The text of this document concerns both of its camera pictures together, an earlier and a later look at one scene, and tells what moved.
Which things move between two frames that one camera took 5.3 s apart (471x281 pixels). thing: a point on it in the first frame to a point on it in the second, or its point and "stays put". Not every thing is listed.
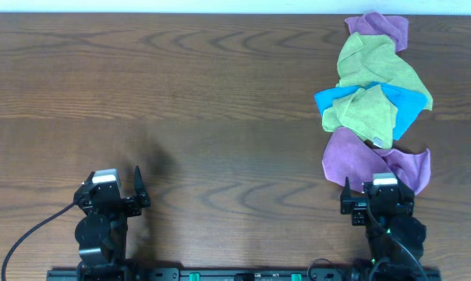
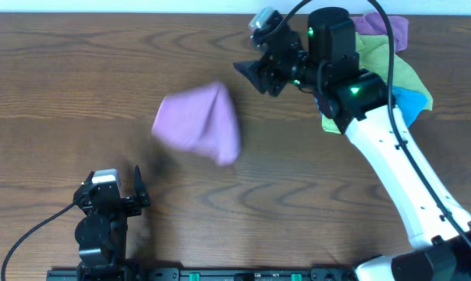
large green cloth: (364, 59) stays put
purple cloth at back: (374, 23) stays put
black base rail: (312, 273) stays put
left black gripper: (136, 204) stays put
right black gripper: (356, 206) to (270, 71)
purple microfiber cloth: (349, 157) to (201, 121)
